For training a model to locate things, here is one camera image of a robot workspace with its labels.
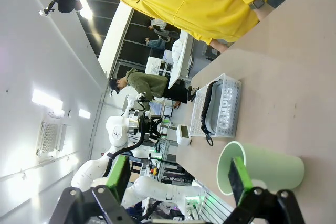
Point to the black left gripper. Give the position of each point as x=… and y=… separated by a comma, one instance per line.
x=147, y=128

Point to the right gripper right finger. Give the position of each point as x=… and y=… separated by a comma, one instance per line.
x=239, y=179

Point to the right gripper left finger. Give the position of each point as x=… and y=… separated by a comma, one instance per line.
x=119, y=176

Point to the small white box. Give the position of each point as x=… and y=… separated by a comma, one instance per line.
x=183, y=140

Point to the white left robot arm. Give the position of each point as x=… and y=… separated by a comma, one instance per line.
x=116, y=129

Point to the white perforated plastic basket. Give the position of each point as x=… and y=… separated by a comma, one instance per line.
x=195, y=119

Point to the person's right hand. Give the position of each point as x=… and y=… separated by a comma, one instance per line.
x=219, y=46

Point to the person's left hand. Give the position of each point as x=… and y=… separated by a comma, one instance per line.
x=264, y=12

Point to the pale green plastic cup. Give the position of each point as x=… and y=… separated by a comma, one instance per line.
x=273, y=169

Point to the person in olive jacket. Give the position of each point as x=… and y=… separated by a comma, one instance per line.
x=147, y=85

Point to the grey pencil case black zipper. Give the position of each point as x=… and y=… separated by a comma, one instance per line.
x=212, y=108

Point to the rectangular ceiling light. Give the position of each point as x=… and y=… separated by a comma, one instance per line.
x=47, y=100
x=84, y=113

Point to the white tilted table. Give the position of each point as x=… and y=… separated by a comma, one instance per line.
x=181, y=58

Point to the ceiling air conditioner unit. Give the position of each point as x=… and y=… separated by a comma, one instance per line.
x=50, y=137

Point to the person in denim jacket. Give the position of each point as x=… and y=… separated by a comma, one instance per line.
x=155, y=43

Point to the person in white shirt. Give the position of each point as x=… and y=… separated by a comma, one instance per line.
x=158, y=25

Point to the grey smartwatch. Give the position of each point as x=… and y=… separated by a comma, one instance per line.
x=256, y=1

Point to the black head-mounted camera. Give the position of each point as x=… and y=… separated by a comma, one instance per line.
x=49, y=6

